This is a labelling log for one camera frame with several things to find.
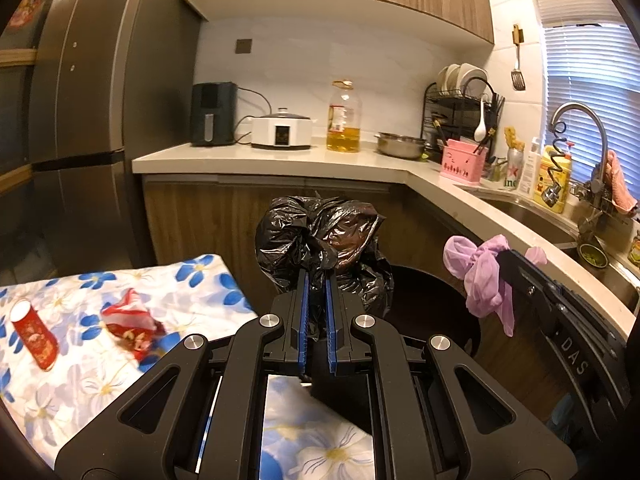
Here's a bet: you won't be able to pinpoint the black power cable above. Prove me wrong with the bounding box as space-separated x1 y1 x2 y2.
235 87 273 143

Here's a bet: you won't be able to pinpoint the yellow detergent bottle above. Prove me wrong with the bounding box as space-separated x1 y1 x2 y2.
532 145 573 214

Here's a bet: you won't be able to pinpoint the black air fryer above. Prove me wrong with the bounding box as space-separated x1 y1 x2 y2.
190 81 238 147

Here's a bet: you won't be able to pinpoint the white window blind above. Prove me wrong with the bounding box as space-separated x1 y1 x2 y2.
542 22 640 211

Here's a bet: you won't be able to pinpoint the large black plastic bag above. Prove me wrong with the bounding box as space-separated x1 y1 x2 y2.
255 192 396 341

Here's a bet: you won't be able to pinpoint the red paper cup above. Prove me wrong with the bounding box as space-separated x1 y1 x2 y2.
10 299 58 372

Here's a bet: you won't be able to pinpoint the stainless steel sink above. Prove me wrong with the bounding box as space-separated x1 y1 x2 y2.
480 195 640 311

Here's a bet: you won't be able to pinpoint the red white gold-print plastic bag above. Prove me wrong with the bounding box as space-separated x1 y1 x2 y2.
100 288 168 363

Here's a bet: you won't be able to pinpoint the stainless steel bowl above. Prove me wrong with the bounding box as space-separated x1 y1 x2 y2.
375 132 427 159

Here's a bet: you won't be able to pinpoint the red round door decoration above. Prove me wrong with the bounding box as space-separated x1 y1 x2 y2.
7 0 45 28

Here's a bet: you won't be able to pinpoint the green white drink can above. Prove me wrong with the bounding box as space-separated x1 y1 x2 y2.
502 147 523 191

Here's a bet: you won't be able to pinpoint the pink utensil holder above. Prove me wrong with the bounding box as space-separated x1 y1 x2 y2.
440 138 488 181

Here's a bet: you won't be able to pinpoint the black coiled sprayer hose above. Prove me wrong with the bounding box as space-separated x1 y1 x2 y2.
542 120 576 208

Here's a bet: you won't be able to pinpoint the chrome kitchen faucet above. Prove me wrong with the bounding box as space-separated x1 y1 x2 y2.
551 102 610 196

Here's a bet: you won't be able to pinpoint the kitchen counter with wooden cabinets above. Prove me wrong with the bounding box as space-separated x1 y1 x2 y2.
131 141 640 411

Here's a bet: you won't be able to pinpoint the white plates in rack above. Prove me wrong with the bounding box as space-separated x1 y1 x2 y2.
437 62 488 93

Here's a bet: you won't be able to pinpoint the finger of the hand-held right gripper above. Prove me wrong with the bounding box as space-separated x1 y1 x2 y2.
497 249 540 307

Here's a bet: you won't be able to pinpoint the wooden glass-panel door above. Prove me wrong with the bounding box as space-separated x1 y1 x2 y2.
0 0 56 196

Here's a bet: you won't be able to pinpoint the white spoon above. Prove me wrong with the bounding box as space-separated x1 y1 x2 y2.
474 95 488 142

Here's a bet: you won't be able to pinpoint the green sink strainer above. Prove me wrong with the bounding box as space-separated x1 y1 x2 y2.
577 242 608 267

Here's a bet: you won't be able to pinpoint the hanging metal spatula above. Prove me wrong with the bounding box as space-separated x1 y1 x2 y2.
510 24 527 92

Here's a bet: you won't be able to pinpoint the black round trash bin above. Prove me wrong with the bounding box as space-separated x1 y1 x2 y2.
360 265 482 361

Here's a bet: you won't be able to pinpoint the white rice cooker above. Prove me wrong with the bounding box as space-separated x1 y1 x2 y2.
250 107 313 150

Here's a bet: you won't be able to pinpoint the black wire dish rack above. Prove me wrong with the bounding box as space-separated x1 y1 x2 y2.
422 77 505 171

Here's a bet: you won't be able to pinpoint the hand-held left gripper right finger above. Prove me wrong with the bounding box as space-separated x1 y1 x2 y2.
325 275 581 480

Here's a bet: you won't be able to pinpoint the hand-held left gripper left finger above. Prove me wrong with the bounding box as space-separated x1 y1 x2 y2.
55 270 310 480

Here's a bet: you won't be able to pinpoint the cooking oil bottle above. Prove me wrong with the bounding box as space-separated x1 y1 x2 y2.
326 79 362 153

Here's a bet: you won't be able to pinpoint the blue floral tablecloth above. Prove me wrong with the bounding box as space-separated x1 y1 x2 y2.
0 254 376 480

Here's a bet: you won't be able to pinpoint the white plastic bottle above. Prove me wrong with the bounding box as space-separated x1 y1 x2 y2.
517 137 543 198

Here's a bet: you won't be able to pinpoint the pink cloth on faucet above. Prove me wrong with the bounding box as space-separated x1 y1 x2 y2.
602 150 638 213

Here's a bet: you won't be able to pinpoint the pink plastic bag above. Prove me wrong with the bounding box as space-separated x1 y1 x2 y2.
442 233 548 337

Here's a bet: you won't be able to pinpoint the grey refrigerator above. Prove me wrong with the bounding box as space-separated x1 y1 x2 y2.
27 0 201 278

